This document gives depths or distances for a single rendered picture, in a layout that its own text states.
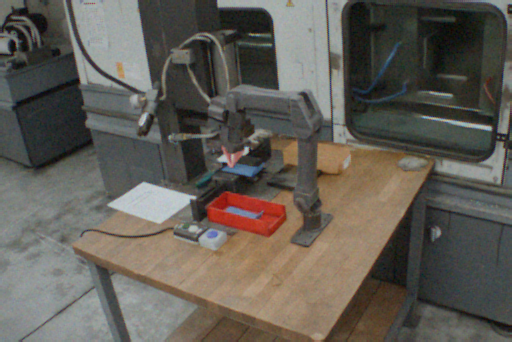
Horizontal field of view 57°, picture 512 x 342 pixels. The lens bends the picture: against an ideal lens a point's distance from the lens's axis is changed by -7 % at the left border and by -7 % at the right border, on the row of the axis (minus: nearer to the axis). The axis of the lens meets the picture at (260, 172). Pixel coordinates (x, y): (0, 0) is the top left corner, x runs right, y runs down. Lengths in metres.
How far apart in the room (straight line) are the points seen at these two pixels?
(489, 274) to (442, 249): 0.25
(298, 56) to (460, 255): 1.19
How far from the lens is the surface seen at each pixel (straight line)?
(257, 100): 1.55
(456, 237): 2.38
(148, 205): 1.97
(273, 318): 1.37
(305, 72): 2.38
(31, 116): 4.79
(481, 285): 2.50
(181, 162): 2.04
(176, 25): 1.82
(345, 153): 2.10
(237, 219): 1.70
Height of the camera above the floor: 1.84
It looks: 27 degrees down
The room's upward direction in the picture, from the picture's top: 6 degrees counter-clockwise
